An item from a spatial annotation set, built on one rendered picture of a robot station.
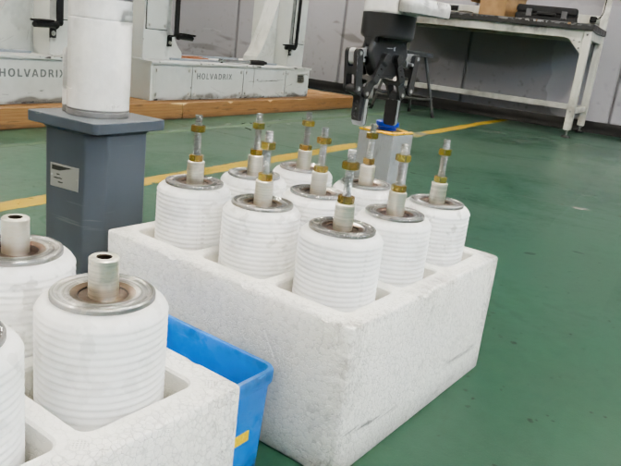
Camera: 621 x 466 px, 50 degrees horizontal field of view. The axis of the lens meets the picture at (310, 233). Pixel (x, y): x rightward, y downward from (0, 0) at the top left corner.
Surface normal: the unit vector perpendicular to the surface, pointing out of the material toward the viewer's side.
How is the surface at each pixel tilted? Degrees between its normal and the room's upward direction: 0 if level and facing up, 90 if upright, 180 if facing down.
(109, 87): 90
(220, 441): 90
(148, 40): 90
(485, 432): 0
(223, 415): 90
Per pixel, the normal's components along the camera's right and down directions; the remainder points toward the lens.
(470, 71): -0.50, 0.18
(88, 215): 0.25, 0.30
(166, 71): 0.86, 0.24
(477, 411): 0.11, -0.95
